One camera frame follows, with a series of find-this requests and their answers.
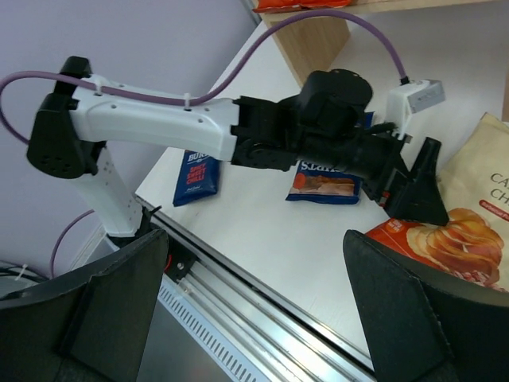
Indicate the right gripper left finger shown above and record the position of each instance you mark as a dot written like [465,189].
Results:
[90,324]

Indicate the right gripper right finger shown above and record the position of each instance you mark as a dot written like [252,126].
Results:
[422,324]

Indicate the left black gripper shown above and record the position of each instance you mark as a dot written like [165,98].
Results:
[373,157]

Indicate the cassava chips bag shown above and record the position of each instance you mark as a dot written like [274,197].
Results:
[280,6]
[473,246]

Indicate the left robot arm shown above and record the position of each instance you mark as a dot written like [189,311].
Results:
[321,125]

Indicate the wooden two-tier shelf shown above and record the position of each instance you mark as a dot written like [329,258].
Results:
[463,42]

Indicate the middle blue Burts bag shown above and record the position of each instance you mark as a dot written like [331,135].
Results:
[322,185]

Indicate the blue burts bag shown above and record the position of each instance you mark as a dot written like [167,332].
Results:
[322,185]
[199,177]

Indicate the left blue Burts bag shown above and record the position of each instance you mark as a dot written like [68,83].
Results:
[199,177]

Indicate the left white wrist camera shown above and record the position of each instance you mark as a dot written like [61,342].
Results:
[407,100]

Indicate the white slotted cable duct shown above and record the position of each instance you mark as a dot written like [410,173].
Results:
[183,345]

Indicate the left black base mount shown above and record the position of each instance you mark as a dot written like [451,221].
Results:
[179,258]

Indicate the aluminium mounting rail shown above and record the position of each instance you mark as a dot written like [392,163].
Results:
[289,308]

